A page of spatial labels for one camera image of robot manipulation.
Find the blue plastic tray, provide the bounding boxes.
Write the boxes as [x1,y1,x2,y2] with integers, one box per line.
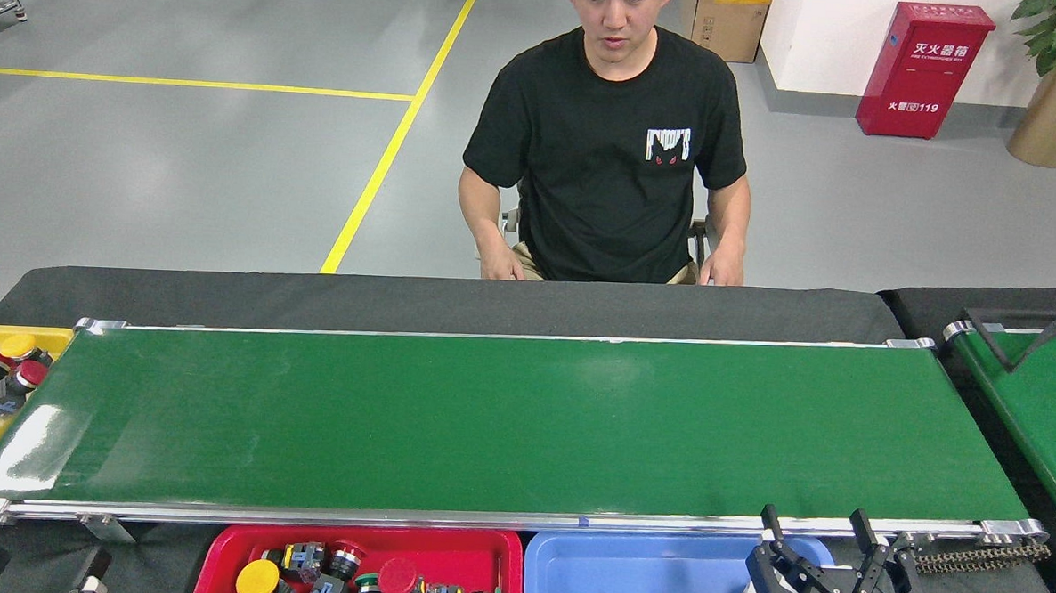
[522,524,839,593]

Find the red plastic tray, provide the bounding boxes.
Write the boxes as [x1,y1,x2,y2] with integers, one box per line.
[191,516,527,593]

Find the long green conveyor belt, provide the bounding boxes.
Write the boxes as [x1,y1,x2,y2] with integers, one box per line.
[0,298,1056,574]

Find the black drive chain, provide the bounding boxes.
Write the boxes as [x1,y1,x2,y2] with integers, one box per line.
[904,533,1053,581]

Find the person's right hand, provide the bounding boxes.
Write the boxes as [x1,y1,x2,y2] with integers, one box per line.
[477,241,530,282]

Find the small black table cover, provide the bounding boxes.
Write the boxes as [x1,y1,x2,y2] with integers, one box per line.
[865,279,1056,593]

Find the cardboard box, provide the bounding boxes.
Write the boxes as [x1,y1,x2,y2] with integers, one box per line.
[678,0,774,65]

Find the green conveyor with black guide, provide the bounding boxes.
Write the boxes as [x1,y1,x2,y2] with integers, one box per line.
[932,319,1056,534]

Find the person's left hand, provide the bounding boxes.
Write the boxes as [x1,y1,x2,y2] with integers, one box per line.
[698,237,748,289]

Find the black triangular guide bracket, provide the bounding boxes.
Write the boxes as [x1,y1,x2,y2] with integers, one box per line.
[957,297,1056,376]

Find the large black table cover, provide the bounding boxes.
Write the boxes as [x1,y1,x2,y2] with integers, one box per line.
[0,254,1056,593]

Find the red fire extinguisher cabinet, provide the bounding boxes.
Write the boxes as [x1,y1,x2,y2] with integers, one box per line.
[854,0,998,142]

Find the person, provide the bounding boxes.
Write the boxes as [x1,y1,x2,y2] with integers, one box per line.
[454,0,762,292]

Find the grey office chair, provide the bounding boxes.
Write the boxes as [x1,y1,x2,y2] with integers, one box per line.
[498,184,716,288]

